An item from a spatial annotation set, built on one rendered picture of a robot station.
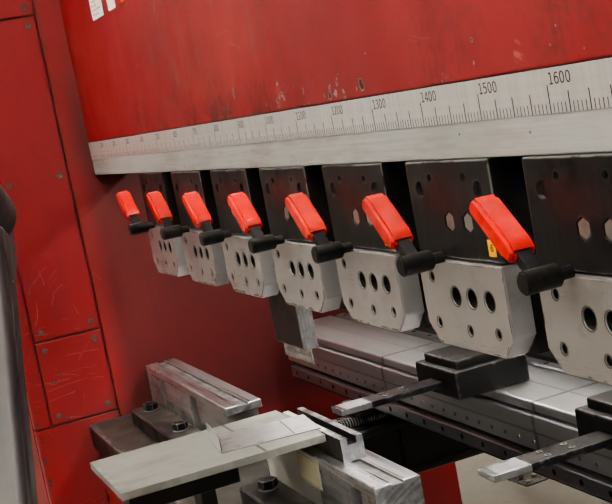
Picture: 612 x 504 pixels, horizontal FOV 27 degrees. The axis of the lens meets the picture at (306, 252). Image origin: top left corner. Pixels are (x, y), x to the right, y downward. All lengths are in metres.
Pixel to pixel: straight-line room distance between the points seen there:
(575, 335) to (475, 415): 0.83
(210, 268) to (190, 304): 0.70
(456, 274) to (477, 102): 0.16
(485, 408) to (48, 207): 1.02
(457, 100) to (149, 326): 1.51
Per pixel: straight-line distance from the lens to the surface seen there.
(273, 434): 1.61
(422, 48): 1.07
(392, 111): 1.13
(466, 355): 1.70
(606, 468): 1.51
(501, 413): 1.69
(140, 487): 1.51
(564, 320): 0.94
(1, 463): 1.10
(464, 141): 1.03
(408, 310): 1.19
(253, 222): 1.47
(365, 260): 1.25
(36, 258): 2.40
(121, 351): 2.45
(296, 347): 1.64
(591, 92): 0.87
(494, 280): 1.02
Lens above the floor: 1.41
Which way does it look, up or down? 7 degrees down
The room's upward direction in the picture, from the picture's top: 11 degrees counter-clockwise
